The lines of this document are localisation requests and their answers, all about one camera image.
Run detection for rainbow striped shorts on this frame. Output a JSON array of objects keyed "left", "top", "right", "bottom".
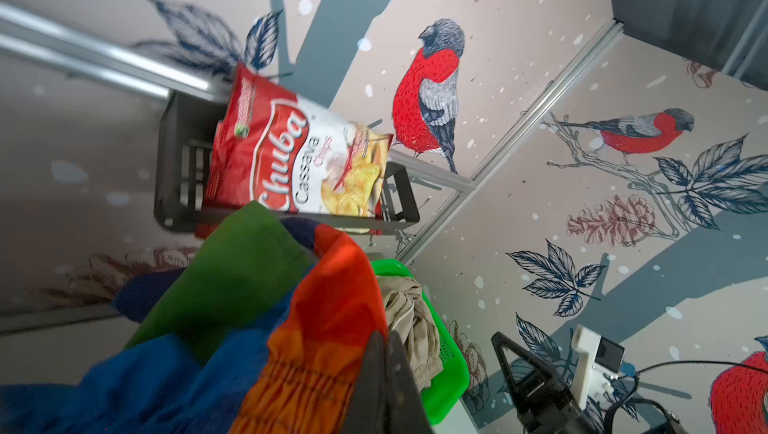
[{"left": 1, "top": 204, "right": 388, "bottom": 433}]

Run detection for red Chuba chips bag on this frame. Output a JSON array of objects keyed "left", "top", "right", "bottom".
[{"left": 203, "top": 64, "right": 392, "bottom": 219}]

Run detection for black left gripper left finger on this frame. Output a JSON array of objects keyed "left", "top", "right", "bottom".
[{"left": 340, "top": 331, "right": 432, "bottom": 434}]

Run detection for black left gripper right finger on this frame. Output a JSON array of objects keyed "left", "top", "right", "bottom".
[{"left": 491, "top": 332, "right": 594, "bottom": 434}]

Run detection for beige shorts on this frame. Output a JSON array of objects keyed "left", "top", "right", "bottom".
[{"left": 377, "top": 276, "right": 443, "bottom": 391}]

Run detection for green plastic basket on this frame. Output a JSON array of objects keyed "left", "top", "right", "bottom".
[{"left": 368, "top": 258, "right": 471, "bottom": 426}]

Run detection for black wall basket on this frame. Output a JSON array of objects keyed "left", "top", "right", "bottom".
[{"left": 154, "top": 91, "right": 420, "bottom": 235}]

